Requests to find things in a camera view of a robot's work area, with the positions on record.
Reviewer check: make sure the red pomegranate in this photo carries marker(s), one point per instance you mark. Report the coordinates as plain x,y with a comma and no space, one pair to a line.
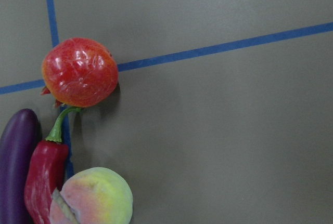
79,72

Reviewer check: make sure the peach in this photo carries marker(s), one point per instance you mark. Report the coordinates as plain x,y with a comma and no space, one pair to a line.
94,195

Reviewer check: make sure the purple eggplant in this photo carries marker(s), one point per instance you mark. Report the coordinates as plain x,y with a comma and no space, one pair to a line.
18,142

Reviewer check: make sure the red chili pepper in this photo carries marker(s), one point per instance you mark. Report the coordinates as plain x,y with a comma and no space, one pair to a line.
47,171

